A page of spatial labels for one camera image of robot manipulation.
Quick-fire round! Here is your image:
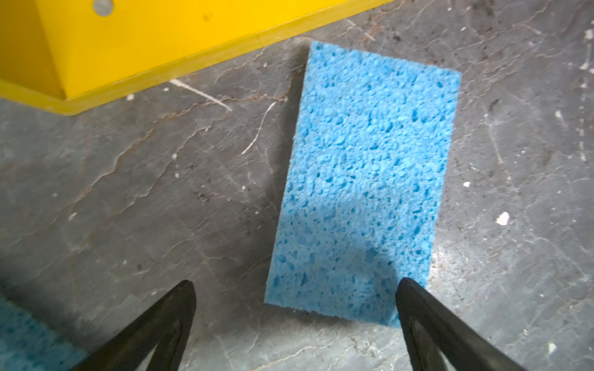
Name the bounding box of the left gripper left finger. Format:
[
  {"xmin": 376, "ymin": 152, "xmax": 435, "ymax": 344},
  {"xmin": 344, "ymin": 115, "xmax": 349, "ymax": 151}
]
[{"xmin": 73, "ymin": 280, "xmax": 196, "ymax": 370}]

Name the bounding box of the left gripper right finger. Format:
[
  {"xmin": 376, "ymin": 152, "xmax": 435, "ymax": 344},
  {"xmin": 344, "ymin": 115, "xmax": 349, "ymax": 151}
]
[{"xmin": 395, "ymin": 278, "xmax": 524, "ymax": 370}]

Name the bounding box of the blue sponge far left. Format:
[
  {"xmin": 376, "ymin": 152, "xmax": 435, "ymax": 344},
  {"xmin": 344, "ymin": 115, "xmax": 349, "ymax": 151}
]
[{"xmin": 1, "ymin": 297, "xmax": 88, "ymax": 370}]

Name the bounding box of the blue sponge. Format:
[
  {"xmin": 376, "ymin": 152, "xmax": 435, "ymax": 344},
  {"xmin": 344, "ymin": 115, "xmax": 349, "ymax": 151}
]
[
  {"xmin": 1, "ymin": 297, "xmax": 88, "ymax": 370},
  {"xmin": 265, "ymin": 41, "xmax": 462, "ymax": 327}
]

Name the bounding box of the blue sponge middle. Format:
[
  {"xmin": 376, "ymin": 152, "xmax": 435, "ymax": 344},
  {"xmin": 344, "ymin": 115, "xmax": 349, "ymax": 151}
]
[{"xmin": 265, "ymin": 41, "xmax": 462, "ymax": 327}]

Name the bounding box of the yellow shelf unit frame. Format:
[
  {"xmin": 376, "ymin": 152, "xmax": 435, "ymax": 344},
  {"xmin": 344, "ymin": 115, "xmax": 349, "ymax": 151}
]
[{"xmin": 1, "ymin": 1, "xmax": 377, "ymax": 115}]

